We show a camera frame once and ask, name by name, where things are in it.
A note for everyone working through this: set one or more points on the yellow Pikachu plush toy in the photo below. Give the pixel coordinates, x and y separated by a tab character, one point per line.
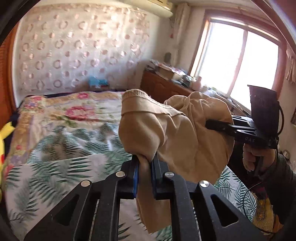
6	136

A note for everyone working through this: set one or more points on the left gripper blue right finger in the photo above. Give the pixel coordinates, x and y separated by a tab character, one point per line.
198	210

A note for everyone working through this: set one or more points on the wooden side cabinet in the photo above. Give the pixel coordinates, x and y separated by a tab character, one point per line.
160	89

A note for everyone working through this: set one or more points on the person's right forearm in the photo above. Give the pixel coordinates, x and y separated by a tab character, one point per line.
279	183

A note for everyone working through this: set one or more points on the window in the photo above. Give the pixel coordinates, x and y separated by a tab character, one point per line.
235	51

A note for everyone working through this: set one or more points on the circle pattern wall curtain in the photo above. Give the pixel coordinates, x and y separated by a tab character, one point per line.
59	47

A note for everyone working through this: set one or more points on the cardboard box on cabinet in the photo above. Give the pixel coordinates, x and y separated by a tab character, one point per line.
169	74

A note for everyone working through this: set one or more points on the pink bottle on cabinet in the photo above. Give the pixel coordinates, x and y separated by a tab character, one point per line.
196	85

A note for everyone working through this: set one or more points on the brown louvered wardrobe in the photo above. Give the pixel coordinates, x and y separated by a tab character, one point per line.
7	100

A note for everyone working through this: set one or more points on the wall air conditioner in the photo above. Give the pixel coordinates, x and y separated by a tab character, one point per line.
160	8

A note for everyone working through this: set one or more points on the blue toy on headboard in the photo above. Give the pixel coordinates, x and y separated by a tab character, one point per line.
97	83

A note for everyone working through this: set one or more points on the patterned window drape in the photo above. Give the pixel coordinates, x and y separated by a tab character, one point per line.
180	22

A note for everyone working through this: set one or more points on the beige printed t-shirt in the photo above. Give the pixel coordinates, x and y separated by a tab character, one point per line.
174	131

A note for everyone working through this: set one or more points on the floral quilt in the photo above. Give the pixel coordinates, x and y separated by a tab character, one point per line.
38	115

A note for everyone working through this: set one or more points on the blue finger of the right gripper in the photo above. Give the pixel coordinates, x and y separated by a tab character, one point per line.
239	125
229	134

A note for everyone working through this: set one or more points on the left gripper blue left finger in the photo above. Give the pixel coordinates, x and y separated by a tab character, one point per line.
91	210

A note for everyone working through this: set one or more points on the yellow patterned bag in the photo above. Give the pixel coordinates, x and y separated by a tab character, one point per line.
265	218

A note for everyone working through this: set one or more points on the palm leaf bed sheet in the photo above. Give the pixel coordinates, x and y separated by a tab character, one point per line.
36	180

